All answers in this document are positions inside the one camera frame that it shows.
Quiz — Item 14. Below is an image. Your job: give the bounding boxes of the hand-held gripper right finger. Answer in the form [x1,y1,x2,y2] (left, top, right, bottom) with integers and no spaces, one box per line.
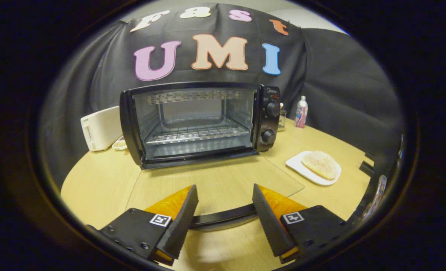
[252,184,353,264]

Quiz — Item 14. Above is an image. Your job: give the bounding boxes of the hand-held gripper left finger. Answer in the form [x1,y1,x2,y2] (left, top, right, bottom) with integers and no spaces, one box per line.
[86,184,199,266]

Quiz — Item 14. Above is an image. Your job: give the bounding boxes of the sugar-coated bread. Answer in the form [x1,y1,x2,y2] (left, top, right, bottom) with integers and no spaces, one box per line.
[302,151,339,180]

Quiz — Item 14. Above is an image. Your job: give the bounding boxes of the black toaster oven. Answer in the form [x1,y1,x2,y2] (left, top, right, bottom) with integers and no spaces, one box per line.
[119,82,305,231]

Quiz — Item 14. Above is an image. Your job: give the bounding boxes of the white bread toaster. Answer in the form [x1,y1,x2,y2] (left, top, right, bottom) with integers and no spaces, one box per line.
[80,106,123,152]

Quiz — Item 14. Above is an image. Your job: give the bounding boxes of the white plate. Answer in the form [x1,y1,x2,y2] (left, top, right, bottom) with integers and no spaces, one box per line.
[286,151,342,186]

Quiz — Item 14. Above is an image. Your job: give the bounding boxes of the small glass jar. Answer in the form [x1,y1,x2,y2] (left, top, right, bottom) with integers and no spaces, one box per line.
[278,103,287,132]

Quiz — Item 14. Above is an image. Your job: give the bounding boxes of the black chair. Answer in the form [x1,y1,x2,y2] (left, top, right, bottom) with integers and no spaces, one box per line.
[360,150,376,177]

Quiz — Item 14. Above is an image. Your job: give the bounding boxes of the white pink bottle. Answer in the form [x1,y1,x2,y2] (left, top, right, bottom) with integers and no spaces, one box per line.
[295,96,308,128]

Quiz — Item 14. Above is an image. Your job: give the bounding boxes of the black backdrop cloth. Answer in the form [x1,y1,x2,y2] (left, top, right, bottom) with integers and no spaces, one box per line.
[39,3,405,189]

